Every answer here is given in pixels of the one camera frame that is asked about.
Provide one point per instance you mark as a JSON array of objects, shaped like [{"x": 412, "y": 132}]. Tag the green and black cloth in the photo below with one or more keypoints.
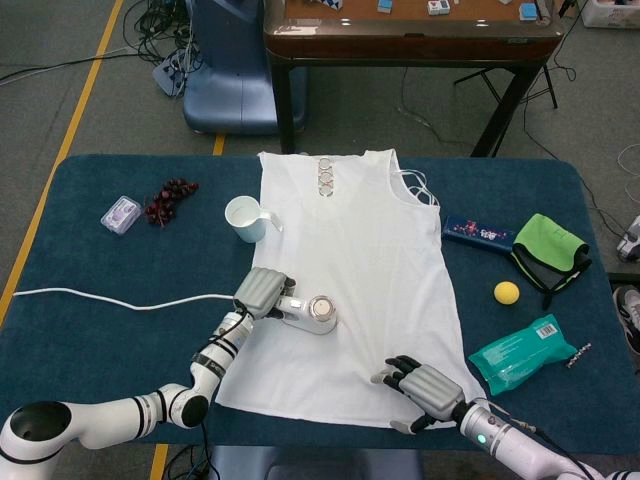
[{"x": 545, "y": 240}]

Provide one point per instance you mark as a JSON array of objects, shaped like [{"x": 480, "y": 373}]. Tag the grey white device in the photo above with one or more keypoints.
[{"x": 629, "y": 245}]

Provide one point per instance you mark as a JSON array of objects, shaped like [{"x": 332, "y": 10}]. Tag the white handheld steamer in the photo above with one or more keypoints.
[{"x": 305, "y": 327}]

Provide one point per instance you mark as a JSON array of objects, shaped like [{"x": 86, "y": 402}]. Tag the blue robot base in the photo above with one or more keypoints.
[{"x": 310, "y": 462}]

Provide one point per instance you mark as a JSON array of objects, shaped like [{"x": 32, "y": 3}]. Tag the black hair clip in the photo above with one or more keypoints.
[{"x": 579, "y": 355}]

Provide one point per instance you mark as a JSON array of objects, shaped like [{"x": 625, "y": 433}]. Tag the clear purple plastic box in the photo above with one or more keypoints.
[{"x": 120, "y": 216}]

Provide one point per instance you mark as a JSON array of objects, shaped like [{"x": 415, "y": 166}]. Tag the blue mahjong tile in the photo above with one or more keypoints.
[
  {"x": 384, "y": 5},
  {"x": 526, "y": 11}
]

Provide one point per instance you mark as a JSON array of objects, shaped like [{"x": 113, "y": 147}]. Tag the dark red grape bunch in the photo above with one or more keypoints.
[{"x": 167, "y": 200}]

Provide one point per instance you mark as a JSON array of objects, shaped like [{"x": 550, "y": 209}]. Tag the teal wet wipes pack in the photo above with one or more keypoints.
[{"x": 520, "y": 355}]

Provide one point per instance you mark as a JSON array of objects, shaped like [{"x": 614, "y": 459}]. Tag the white sleeveless top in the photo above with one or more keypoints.
[{"x": 350, "y": 225}]

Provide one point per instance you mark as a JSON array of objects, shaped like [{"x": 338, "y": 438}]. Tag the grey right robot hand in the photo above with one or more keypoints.
[{"x": 430, "y": 390}]

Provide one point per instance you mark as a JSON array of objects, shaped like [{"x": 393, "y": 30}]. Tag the dark blue printed carton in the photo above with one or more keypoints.
[{"x": 475, "y": 232}]

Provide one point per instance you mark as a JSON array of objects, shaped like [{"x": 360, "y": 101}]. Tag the blue power strip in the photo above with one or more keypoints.
[{"x": 167, "y": 75}]

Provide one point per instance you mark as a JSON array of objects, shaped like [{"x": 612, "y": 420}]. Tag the white box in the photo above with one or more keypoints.
[{"x": 607, "y": 10}]

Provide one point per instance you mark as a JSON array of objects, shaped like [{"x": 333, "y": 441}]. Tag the white red mahjong tile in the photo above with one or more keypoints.
[{"x": 437, "y": 6}]

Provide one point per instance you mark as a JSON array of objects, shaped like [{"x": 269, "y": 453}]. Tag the brown mahjong table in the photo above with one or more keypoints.
[{"x": 410, "y": 40}]

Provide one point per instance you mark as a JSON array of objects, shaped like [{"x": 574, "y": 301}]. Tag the grey sneaker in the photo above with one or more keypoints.
[{"x": 629, "y": 320}]

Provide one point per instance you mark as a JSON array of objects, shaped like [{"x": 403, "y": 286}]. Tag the yellow ball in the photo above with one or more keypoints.
[{"x": 506, "y": 293}]

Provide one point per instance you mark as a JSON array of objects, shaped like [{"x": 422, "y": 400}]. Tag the dark teal table cover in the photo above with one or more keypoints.
[{"x": 100, "y": 350}]

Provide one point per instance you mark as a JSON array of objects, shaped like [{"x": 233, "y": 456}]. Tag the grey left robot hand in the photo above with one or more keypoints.
[{"x": 257, "y": 292}]

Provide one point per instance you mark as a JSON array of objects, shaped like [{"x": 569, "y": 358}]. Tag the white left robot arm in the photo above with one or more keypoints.
[{"x": 150, "y": 405}]

